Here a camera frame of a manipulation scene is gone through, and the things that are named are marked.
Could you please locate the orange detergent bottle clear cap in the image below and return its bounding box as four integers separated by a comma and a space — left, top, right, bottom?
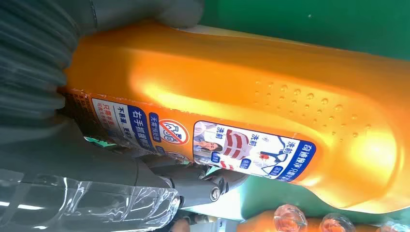
319, 213, 357, 232
237, 204, 309, 232
376, 221, 410, 232

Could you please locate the clear plastic film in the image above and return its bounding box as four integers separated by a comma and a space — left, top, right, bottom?
0, 170, 181, 232

